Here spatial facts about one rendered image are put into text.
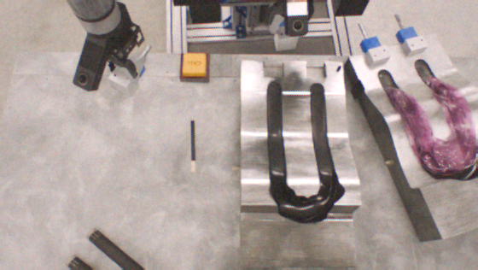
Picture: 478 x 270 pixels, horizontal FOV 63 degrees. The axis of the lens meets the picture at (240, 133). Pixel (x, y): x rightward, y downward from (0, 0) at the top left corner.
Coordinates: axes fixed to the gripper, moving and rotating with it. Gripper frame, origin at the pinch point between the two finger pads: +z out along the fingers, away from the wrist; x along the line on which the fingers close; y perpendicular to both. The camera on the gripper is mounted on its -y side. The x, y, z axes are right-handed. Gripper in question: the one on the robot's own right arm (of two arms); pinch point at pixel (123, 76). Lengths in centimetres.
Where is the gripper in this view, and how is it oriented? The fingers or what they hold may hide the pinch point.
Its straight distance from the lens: 96.5
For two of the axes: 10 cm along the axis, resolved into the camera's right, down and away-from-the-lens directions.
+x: -8.8, -4.6, 1.3
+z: -0.2, 3.2, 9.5
